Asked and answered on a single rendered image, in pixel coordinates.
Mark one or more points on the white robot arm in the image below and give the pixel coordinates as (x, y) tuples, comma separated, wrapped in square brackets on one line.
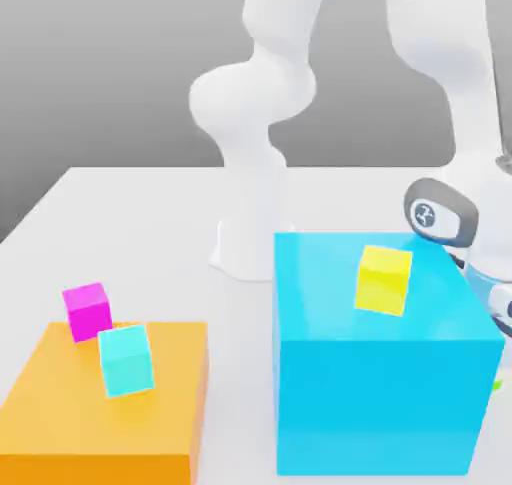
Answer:
[(248, 101)]

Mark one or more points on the small yellow cube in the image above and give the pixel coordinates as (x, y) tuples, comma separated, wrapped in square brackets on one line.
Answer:
[(382, 289)]

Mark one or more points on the small cyan cube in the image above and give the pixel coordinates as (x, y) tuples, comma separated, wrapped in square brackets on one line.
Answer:
[(127, 363)]

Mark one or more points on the small magenta cube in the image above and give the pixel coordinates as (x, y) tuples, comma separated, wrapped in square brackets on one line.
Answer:
[(88, 315)]

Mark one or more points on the small green cube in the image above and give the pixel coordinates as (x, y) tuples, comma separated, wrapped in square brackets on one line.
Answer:
[(497, 385)]

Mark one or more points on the large blue box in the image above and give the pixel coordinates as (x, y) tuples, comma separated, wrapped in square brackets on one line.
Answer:
[(380, 405)]

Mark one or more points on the large orange box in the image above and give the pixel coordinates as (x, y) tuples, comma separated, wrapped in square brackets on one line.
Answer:
[(80, 425)]

